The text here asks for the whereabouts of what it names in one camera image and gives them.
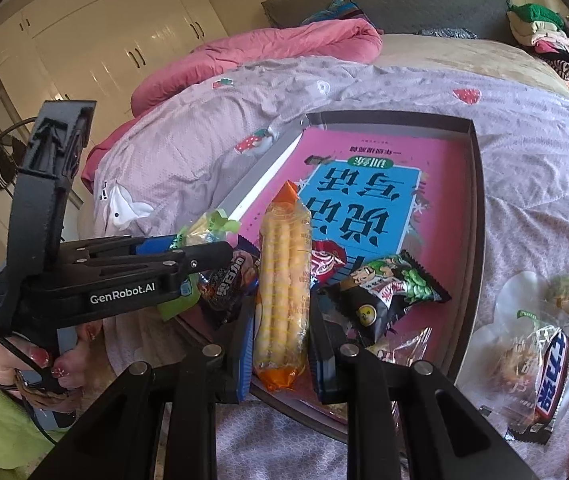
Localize orange corn stick packet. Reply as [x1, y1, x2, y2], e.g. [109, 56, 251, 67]
[252, 180, 313, 393]

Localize large clear pastry packet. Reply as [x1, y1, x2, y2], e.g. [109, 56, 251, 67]
[484, 310, 560, 441]

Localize green snack packet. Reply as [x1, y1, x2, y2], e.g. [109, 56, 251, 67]
[157, 209, 242, 322]

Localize grey headboard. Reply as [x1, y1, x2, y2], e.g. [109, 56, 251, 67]
[262, 0, 512, 36]

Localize grey cardboard tray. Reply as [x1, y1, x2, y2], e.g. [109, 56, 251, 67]
[174, 111, 487, 443]

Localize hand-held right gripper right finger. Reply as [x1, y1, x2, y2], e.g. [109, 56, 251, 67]
[308, 292, 540, 480]

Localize pink and blue book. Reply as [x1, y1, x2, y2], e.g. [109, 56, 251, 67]
[234, 127, 475, 426]

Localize pink quilt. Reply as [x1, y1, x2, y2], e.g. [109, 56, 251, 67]
[80, 18, 384, 191]

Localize beige bed sheet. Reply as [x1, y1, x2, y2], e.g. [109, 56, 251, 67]
[379, 32, 569, 96]

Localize colourful striped cloth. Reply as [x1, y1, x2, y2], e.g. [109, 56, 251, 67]
[301, 0, 367, 26]

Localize red snack packet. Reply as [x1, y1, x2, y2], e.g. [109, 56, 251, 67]
[309, 240, 350, 291]

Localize brown chocolate bar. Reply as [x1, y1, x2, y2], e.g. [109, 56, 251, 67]
[507, 325, 569, 443]

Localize black green pea packet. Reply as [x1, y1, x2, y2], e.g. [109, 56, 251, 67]
[317, 250, 452, 343]

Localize pile of folded clothes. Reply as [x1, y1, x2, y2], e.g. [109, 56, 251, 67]
[507, 2, 569, 121]

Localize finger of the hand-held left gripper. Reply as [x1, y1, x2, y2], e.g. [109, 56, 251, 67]
[62, 235, 180, 256]
[84, 241, 235, 276]

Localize cookie snack packet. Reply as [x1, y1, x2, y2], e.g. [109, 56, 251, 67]
[197, 237, 261, 328]

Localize person's left hand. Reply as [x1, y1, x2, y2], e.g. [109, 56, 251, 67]
[0, 322, 102, 401]

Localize dark patterned cloth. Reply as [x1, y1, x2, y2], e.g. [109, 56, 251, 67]
[417, 27, 477, 40]

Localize cream wardrobe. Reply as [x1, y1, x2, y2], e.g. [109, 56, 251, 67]
[0, 0, 230, 126]

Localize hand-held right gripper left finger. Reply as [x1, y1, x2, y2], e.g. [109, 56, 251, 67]
[29, 296, 260, 480]

